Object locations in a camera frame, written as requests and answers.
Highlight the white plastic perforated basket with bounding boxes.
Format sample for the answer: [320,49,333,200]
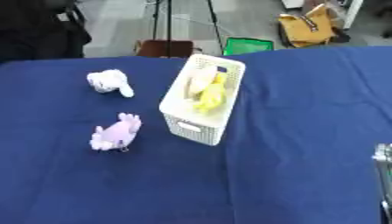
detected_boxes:
[157,53,247,146]

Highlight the yellow soft toy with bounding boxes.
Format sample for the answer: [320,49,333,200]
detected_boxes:
[191,71,230,114]

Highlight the cream soft toy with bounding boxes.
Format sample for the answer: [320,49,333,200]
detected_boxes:
[186,65,221,100]

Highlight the purple soft toy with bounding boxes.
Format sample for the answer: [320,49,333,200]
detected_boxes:
[88,112,143,152]

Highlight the green crate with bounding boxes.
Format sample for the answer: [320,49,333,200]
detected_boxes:
[221,37,276,56]

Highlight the black tripod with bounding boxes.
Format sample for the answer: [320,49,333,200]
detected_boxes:
[150,0,227,59]

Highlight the white soft toy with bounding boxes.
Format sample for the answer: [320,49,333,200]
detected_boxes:
[86,68,137,99]

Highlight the yellow bag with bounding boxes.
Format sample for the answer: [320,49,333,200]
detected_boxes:
[276,3,339,48]

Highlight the person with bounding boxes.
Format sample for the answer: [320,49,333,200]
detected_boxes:
[0,0,94,65]

